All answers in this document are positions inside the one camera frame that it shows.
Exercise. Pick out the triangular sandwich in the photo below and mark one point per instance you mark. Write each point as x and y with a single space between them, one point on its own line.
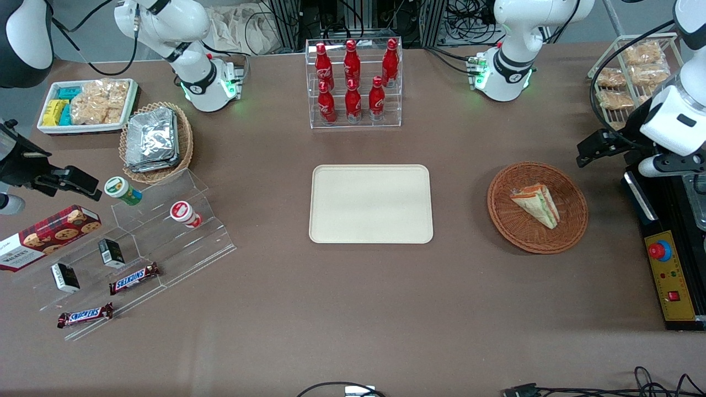
538 205

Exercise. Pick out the red lidded snack cup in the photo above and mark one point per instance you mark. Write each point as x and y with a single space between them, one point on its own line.
183 212

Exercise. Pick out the small black box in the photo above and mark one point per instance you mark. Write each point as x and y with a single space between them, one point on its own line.
66 277
112 252

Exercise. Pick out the silver foil packet stack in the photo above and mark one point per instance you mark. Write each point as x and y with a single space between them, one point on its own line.
151 138

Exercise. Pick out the aluminium frame post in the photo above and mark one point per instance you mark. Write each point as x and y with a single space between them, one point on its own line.
433 22
287 22

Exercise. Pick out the brown Snickers bar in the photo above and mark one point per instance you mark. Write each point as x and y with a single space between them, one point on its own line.
85 315
134 278

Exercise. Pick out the clear bag of crackers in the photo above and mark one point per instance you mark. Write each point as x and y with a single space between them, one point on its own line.
99 102

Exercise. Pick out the red cola bottle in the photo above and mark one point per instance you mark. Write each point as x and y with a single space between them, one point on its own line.
326 106
390 63
376 100
353 103
323 69
352 65

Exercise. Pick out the round brown wicker basket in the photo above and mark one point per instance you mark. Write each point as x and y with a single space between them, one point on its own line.
518 234

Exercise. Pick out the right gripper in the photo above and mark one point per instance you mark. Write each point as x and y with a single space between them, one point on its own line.
21 165

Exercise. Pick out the white rectangular snack tray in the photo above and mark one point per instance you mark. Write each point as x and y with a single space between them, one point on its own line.
77 129

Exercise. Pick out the small white device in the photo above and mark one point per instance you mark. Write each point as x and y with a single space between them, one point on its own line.
358 392

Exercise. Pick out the white crumpled cloth bag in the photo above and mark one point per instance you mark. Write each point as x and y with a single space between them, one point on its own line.
242 30

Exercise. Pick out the black machine housing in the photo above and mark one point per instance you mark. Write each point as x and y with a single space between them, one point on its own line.
673 215

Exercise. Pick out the teal snack packet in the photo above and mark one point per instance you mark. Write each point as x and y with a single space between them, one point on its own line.
66 117
69 92

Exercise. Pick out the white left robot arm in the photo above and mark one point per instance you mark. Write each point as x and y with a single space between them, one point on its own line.
513 71

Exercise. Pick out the clear acrylic bottle rack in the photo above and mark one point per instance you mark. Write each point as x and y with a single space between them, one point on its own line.
394 110

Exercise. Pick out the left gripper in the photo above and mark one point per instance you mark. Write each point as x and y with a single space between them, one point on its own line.
630 130

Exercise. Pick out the red emergency stop button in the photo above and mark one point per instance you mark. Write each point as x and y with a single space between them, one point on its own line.
659 251

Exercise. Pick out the bagged fried snack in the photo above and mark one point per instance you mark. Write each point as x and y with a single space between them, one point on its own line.
650 74
610 77
616 125
615 99
642 53

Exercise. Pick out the yellow snack packet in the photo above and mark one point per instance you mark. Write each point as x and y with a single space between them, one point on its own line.
54 113

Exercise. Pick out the cream plastic tray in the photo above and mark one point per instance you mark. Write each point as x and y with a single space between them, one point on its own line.
369 204

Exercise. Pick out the clear metal machine pan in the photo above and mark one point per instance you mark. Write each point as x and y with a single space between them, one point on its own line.
696 204

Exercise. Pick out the oval tan wicker basket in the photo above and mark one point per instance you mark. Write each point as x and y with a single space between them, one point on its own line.
185 143

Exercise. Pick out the green lidded snack cup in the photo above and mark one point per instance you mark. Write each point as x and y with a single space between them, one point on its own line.
121 189

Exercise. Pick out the red tartan cookie box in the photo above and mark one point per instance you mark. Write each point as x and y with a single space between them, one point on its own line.
44 240

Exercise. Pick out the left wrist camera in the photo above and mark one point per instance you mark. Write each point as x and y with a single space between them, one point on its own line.
651 165

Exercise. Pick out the clear acrylic stepped stand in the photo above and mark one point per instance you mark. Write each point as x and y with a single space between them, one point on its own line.
182 248

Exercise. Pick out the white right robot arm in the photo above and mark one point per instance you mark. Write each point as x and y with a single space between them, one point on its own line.
198 82

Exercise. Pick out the yellow control panel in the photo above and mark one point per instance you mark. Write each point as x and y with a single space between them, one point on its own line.
675 278

